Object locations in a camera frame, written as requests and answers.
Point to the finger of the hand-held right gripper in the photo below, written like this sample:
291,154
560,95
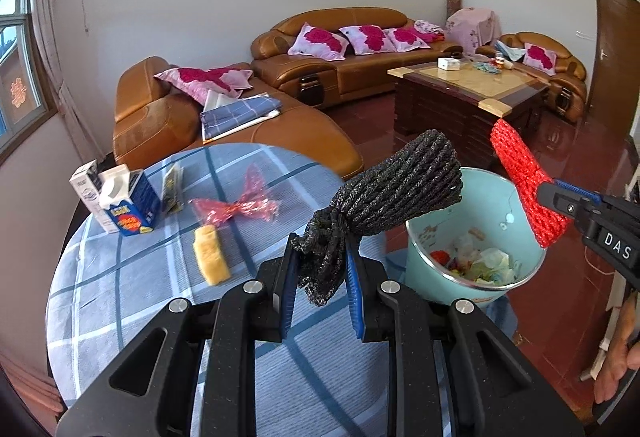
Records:
580,191
560,204

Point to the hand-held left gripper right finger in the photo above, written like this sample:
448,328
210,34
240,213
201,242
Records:
354,302

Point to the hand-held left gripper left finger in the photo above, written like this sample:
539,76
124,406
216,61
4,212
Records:
289,297

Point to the red knitted glove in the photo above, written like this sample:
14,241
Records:
525,182

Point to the teal plastic bucket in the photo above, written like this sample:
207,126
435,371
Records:
425,267

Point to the red foil wrapper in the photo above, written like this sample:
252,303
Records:
441,258

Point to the black knitted glove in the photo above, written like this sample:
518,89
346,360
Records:
395,192

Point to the person's right hand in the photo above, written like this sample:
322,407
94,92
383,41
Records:
620,357

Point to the yellow sponge piece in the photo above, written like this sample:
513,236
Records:
212,257

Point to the crumpled white paper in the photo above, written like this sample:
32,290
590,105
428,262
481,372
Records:
487,259

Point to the red cellophane wrapper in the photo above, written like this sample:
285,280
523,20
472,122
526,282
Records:
235,207

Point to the brown leather armchair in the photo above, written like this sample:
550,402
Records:
570,82

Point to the pink floral pillow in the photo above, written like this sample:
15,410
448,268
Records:
540,57
407,38
320,42
205,79
367,39

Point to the dark wooden coffee table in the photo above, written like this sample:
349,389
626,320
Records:
450,117

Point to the brown wooden door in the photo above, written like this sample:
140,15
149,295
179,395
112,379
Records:
617,47

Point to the pile of blue beads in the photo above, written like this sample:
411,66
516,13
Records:
486,68

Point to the blue and white cloth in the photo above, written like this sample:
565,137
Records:
507,52

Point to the dark printed packet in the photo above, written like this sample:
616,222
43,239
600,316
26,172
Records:
172,187

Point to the blue plaid tablecloth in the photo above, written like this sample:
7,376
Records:
125,307

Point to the brown leather chaise sofa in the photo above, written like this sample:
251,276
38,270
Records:
300,132

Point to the blue and white carton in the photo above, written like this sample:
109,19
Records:
137,212

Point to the white tissue box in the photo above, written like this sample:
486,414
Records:
448,64

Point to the folded blue plaid sheet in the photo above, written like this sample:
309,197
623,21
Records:
240,117

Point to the pink cloth cover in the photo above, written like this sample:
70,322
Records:
472,27

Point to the folded pink floral cloth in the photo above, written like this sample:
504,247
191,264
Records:
429,29

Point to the brown leather three-seat sofa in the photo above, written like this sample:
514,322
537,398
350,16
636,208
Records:
360,77

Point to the white milk carton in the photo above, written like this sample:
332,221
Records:
85,192

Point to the pink striped cloth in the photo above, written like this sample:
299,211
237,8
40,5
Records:
30,377

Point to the window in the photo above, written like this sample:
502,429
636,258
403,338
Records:
20,87

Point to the pink curtain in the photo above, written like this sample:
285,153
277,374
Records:
55,42

